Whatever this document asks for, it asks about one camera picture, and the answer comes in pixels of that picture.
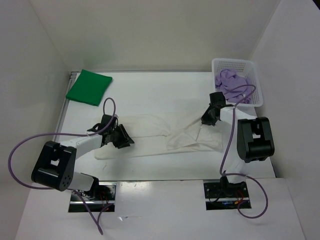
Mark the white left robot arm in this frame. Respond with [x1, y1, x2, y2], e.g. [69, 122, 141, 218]
[31, 124, 135, 200]

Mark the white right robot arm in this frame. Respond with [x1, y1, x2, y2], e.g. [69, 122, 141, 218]
[201, 104, 275, 197]

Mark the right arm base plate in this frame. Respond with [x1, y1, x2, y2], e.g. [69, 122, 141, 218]
[203, 179, 252, 211]

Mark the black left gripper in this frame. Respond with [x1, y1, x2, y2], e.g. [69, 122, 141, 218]
[108, 123, 134, 149]

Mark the white t shirt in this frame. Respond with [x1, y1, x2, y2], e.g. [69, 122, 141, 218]
[94, 110, 223, 160]

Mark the green t shirt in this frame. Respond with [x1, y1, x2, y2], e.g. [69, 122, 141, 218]
[65, 69, 113, 107]

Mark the white plastic basket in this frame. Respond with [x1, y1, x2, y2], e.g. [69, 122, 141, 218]
[211, 58, 263, 107]

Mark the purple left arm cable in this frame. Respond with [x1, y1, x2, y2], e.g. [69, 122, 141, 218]
[7, 97, 117, 235]

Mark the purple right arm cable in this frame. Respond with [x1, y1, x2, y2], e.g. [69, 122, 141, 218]
[219, 84, 269, 219]

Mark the lavender t shirt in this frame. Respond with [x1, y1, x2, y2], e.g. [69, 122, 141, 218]
[215, 68, 253, 103]

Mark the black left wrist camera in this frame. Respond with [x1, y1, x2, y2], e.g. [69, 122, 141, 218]
[87, 114, 118, 134]

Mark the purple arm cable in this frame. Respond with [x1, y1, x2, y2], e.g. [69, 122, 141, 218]
[219, 84, 269, 219]
[7, 97, 117, 235]

